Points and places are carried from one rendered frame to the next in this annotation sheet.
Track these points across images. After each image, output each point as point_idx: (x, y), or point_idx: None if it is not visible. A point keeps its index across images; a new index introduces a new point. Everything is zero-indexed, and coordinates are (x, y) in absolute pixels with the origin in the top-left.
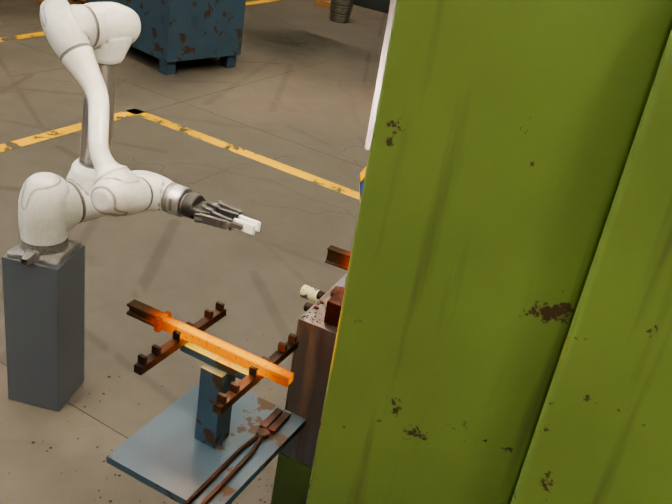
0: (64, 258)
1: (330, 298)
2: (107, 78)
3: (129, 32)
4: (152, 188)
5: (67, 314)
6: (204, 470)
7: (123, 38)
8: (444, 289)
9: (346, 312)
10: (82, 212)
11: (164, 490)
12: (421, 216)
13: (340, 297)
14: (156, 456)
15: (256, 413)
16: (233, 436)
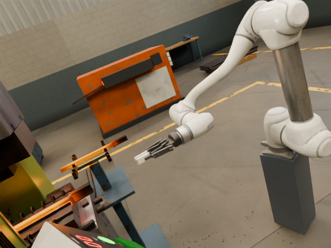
0: (272, 155)
1: (69, 183)
2: (275, 59)
3: (270, 25)
4: (182, 120)
5: (275, 184)
6: (98, 184)
7: (267, 30)
8: None
9: None
10: (280, 139)
11: None
12: None
13: (66, 187)
14: (112, 174)
15: (104, 201)
16: (102, 192)
